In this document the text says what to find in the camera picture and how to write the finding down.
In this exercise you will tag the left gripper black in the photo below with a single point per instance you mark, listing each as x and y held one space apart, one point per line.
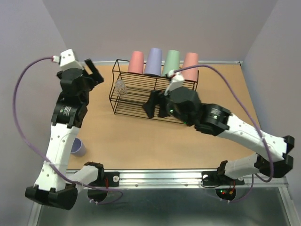
96 78

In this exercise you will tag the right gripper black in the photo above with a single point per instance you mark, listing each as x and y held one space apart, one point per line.
156 97

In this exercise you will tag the clear glass cup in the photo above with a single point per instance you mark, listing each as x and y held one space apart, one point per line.
120 86

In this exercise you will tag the red plastic cup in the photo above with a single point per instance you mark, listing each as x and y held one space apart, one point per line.
136 62

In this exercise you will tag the purple plastic cup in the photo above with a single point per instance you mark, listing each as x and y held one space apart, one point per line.
153 63
78 149

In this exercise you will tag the green plastic cup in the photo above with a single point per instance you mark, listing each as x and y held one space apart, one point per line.
172 62

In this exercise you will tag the pink plastic cup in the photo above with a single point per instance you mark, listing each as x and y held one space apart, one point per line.
190 60

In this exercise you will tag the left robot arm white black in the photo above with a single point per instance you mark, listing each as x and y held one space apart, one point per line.
52 187

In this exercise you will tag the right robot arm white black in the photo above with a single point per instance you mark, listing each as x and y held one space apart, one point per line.
271 154

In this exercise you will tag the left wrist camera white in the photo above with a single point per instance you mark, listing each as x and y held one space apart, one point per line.
67 60

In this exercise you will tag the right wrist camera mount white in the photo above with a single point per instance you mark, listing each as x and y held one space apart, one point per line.
176 80

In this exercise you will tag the aluminium front rail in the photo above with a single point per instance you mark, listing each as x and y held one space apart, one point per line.
180 178

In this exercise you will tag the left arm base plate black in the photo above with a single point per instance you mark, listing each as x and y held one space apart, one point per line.
107 179

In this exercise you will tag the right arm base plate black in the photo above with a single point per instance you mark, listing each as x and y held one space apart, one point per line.
212 178

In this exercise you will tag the aluminium back rail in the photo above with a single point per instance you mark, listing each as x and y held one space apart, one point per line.
125 62

